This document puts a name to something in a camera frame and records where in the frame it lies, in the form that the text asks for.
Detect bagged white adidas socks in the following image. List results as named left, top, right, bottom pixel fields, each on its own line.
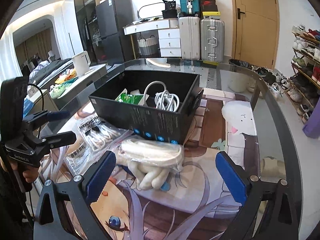
left=78, top=115, right=133, bottom=153

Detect bagged white plush toy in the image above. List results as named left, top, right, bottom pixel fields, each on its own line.
left=115, top=135, right=184, bottom=191

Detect black cardboard box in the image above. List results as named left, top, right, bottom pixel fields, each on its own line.
left=89, top=70, right=203, bottom=144

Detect person's left hand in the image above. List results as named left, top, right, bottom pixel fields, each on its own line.
left=9, top=159, right=39, bottom=183

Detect grey tv cabinet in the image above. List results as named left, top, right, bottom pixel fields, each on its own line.
left=27, top=61, right=107, bottom=113

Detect white electric kettle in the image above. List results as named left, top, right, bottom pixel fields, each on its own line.
left=72, top=50, right=91, bottom=76

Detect green snack packet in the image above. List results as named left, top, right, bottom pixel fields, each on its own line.
left=115, top=88, right=144, bottom=105

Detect purple bag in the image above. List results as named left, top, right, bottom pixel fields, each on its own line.
left=302, top=102, right=320, bottom=139

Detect white trash bin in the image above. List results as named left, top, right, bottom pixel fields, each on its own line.
left=228, top=59, right=253, bottom=93

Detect shoe rack with shoes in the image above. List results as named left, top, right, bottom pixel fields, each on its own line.
left=285, top=24, right=319, bottom=124

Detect woven laundry basket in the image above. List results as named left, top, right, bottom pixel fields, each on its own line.
left=138, top=35, right=159, bottom=57

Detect black refrigerator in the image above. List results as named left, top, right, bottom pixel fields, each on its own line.
left=95, top=0, right=134, bottom=65

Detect dark glass wardrobe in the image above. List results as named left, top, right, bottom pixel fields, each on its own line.
left=74, top=0, right=106, bottom=65

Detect oval desk mirror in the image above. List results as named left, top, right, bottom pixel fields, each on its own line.
left=137, top=2, right=165, bottom=20

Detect white drawer desk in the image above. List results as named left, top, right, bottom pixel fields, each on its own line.
left=123, top=18, right=181, bottom=57

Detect wooden door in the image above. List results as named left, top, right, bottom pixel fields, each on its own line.
left=233, top=0, right=279, bottom=69

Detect black bag on desk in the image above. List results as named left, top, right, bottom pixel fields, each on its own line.
left=162, top=0, right=177, bottom=19

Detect silver suitcase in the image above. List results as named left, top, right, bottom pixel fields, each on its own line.
left=200, top=18, right=225, bottom=62

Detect white suitcase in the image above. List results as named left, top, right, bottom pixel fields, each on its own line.
left=178, top=16, right=201, bottom=60

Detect stack of shoe boxes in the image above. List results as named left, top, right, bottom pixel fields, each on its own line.
left=200, top=0, right=221, bottom=20

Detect white coiled cable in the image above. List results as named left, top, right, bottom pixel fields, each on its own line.
left=143, top=80, right=180, bottom=112

